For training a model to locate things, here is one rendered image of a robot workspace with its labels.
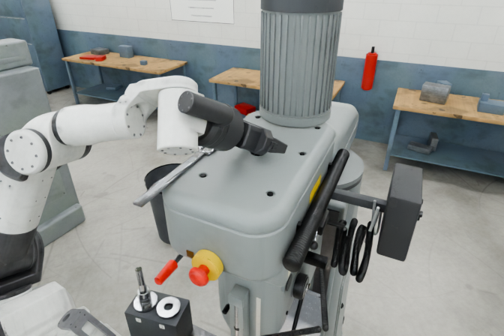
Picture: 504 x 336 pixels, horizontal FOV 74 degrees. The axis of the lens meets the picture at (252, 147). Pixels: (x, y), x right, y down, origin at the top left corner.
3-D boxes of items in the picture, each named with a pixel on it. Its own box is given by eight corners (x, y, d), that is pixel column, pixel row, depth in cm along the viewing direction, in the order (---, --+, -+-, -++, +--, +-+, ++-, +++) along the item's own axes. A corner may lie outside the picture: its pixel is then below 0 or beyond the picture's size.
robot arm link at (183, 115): (195, 160, 63) (143, 152, 54) (195, 106, 65) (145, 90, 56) (242, 151, 56) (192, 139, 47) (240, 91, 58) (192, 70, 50)
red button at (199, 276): (205, 292, 59) (204, 277, 58) (187, 284, 61) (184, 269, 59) (214, 279, 62) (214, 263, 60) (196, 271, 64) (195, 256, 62)
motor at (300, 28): (319, 133, 83) (334, -8, 68) (247, 120, 90) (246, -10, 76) (337, 107, 99) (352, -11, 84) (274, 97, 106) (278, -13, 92)
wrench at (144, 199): (146, 209, 56) (145, 205, 56) (128, 203, 58) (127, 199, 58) (218, 148, 76) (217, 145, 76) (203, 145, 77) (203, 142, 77)
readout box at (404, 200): (409, 265, 94) (427, 205, 84) (375, 254, 97) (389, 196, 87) (412, 222, 110) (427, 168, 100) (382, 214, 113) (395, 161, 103)
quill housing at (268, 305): (277, 360, 91) (282, 278, 76) (212, 329, 98) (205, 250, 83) (299, 304, 106) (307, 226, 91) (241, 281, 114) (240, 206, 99)
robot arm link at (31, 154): (50, 105, 67) (22, 196, 73) (-11, 111, 54) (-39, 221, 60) (98, 131, 66) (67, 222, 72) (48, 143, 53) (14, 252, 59)
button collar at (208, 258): (219, 286, 62) (217, 262, 59) (192, 274, 64) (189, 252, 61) (224, 277, 63) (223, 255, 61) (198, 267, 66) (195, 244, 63)
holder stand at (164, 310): (181, 356, 131) (175, 325, 122) (131, 342, 136) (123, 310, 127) (193, 328, 141) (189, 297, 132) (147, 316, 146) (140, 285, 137)
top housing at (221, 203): (273, 297, 60) (276, 229, 52) (157, 250, 70) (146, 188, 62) (333, 171, 97) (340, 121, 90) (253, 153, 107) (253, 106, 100)
